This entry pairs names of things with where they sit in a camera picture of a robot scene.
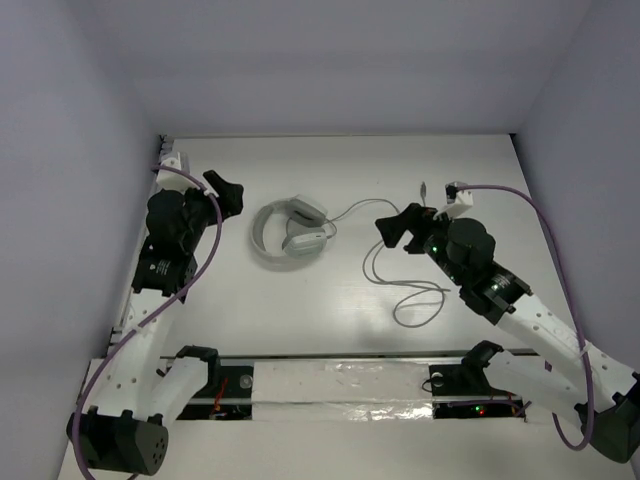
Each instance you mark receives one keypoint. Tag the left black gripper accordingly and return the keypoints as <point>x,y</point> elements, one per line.
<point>208,201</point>

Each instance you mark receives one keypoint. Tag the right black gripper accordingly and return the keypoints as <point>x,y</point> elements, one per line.
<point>416,217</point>

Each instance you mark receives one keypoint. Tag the white grey headphones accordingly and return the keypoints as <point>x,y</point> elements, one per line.
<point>305,237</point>

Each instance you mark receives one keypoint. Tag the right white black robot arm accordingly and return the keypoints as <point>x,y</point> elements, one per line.
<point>587,387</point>

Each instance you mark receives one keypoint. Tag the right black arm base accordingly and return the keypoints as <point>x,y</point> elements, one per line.
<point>457,395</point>

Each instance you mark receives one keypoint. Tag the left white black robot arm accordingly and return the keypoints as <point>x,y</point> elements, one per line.
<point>123,415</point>

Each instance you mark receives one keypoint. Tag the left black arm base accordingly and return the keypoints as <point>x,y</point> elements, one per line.
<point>227,397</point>

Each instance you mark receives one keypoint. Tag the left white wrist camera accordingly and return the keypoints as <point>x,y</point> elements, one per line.
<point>168,178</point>

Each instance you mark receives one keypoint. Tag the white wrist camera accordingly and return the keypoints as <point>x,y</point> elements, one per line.
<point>458,201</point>
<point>168,178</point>

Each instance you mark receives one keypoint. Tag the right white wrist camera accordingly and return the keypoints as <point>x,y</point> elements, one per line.
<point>458,201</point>

